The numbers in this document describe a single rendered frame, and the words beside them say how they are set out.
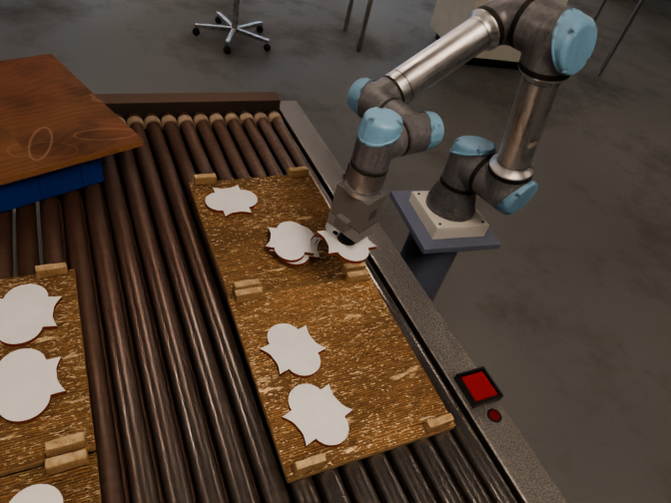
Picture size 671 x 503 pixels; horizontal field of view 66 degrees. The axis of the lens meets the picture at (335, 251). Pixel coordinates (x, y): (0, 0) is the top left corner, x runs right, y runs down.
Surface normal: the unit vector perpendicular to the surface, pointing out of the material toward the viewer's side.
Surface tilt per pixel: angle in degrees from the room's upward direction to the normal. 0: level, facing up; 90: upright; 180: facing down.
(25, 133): 0
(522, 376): 0
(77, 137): 0
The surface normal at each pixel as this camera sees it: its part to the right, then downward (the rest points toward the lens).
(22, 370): 0.21, -0.71
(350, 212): -0.65, 0.42
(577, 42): 0.58, 0.51
